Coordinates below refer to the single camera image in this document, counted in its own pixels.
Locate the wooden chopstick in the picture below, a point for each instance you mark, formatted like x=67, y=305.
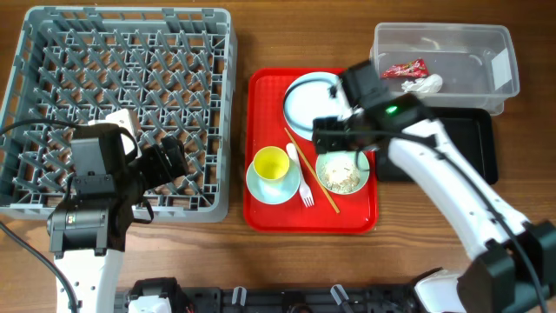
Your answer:
x=312, y=171

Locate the large light blue plate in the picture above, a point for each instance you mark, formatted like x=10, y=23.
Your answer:
x=316, y=94

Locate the yellow cup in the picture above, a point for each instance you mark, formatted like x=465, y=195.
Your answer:
x=271, y=163

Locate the small light blue bowl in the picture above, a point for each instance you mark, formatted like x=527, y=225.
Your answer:
x=273, y=193

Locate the white plastic fork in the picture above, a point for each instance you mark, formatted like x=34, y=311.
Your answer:
x=304, y=190

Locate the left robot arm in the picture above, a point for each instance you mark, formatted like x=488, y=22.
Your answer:
x=88, y=229

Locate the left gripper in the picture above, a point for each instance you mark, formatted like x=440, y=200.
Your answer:
x=155, y=156

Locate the white tissue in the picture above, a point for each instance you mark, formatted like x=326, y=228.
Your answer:
x=431, y=84

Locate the green bowl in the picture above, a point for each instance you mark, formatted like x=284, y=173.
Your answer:
x=360, y=160

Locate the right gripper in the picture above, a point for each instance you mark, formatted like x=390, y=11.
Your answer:
x=329, y=143

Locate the rice food waste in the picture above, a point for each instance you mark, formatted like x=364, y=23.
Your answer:
x=340, y=175

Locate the red plastic tray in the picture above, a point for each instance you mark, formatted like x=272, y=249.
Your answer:
x=266, y=126

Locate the black tray bin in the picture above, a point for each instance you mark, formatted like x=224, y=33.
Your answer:
x=471, y=131

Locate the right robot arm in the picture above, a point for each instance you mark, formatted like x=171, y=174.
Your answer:
x=512, y=265

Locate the red snack wrapper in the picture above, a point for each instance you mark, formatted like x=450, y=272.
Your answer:
x=414, y=69

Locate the clear plastic bin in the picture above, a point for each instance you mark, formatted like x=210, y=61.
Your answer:
x=477, y=62

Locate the grey dishwasher rack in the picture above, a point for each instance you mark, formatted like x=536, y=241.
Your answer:
x=173, y=67

